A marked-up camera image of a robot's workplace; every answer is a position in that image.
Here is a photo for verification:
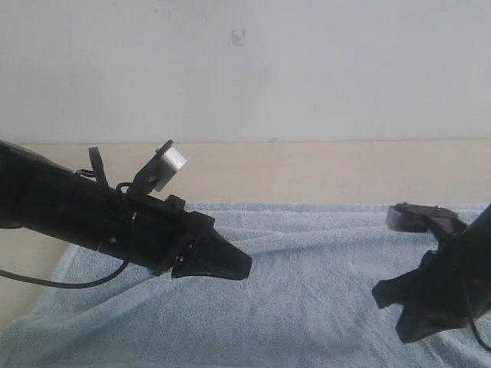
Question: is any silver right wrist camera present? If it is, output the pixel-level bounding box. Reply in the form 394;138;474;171
386;202;467;242

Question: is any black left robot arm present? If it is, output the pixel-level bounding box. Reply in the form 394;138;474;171
1;141;252;281

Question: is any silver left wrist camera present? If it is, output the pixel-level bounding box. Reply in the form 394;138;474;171
130;140;187;194

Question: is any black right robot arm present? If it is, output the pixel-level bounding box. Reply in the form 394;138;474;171
372;202;490;350

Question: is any light blue fleece towel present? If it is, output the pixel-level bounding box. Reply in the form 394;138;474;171
1;203;490;367

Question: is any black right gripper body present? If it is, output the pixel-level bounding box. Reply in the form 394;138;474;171
416;229;491;330

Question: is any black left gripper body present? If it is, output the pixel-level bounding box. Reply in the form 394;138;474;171
130;195;215;276

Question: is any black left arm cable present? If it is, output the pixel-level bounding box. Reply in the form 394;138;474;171
0;146;133;289

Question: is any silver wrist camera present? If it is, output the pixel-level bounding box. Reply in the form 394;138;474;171
130;140;187;194
386;202;467;242

